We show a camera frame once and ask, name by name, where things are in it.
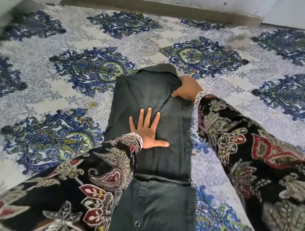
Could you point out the person's right hand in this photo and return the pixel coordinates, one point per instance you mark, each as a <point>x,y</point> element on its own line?
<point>190,89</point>

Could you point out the person's left hand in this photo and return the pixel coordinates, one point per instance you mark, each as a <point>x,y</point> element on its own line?
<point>146,135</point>

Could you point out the person's left middle finger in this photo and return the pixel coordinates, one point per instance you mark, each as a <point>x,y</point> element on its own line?
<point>147,117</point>

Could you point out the person's left thumb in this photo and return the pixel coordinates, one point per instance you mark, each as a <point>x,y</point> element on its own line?
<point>162,143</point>

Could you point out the person's right thumb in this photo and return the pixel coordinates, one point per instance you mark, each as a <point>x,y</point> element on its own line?
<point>176,92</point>

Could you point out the person's left little finger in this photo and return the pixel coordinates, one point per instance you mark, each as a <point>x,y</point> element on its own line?
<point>132,123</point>

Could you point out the dark green shirt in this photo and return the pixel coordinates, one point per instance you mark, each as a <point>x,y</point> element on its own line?
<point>157,166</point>

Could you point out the person's right forearm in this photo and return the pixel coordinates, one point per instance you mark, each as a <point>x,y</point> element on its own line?
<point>250,154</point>

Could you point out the person's left forearm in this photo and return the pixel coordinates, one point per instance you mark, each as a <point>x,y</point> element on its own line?
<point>95,180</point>

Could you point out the blue patterned white bedsheet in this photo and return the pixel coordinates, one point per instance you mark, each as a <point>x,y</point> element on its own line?
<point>59,78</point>

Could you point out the brown bed frame edge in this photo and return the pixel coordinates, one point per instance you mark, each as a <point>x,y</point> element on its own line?
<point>166,10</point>

